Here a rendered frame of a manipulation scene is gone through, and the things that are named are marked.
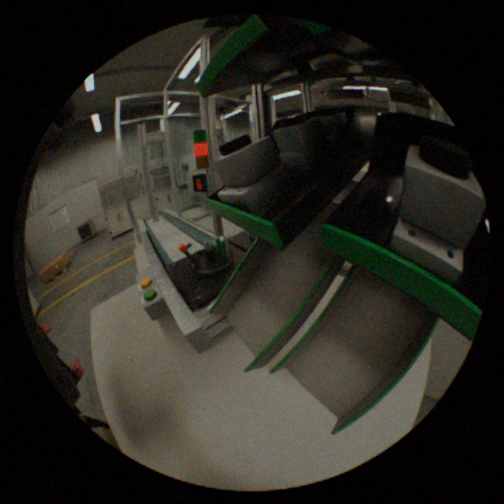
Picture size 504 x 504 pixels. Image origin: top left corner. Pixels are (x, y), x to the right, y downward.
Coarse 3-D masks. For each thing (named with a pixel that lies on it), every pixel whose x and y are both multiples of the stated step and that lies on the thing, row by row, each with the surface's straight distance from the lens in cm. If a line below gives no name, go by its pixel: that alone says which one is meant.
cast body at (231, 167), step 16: (224, 144) 14; (240, 144) 14; (256, 144) 14; (272, 144) 15; (224, 160) 14; (240, 160) 12; (256, 160) 13; (272, 160) 15; (224, 176) 15; (240, 176) 13; (256, 176) 13; (272, 176) 15; (288, 176) 16; (224, 192) 15; (240, 192) 13; (256, 192) 13; (272, 192) 15; (240, 208) 14; (256, 208) 13
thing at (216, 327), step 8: (240, 232) 71; (208, 304) 39; (192, 312) 39; (200, 312) 38; (200, 320) 36; (208, 320) 36; (216, 320) 38; (224, 320) 40; (208, 328) 38; (216, 328) 40; (224, 328) 42; (232, 328) 44; (208, 336) 40; (216, 336) 43
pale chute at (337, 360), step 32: (352, 288) 23; (384, 288) 23; (320, 320) 19; (352, 320) 23; (384, 320) 23; (416, 320) 24; (288, 352) 21; (320, 352) 24; (352, 352) 23; (384, 352) 23; (416, 352) 20; (320, 384) 25; (352, 384) 25; (384, 384) 23; (352, 416) 23
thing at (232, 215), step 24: (360, 120) 22; (360, 144) 21; (336, 168) 15; (360, 168) 20; (216, 192) 21; (288, 192) 17; (312, 192) 12; (336, 192) 15; (240, 216) 12; (264, 216) 14; (288, 216) 10; (312, 216) 12; (264, 240) 12; (288, 240) 11
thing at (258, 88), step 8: (256, 88) 31; (304, 88) 47; (256, 96) 30; (264, 96) 30; (304, 96) 45; (256, 104) 29; (264, 104) 29; (304, 104) 44; (312, 104) 45; (256, 112) 29; (264, 112) 28; (304, 112) 44; (440, 112) 44; (256, 120) 28; (264, 120) 27; (448, 120) 43; (256, 128) 28; (264, 128) 27; (256, 136) 28; (264, 136) 27
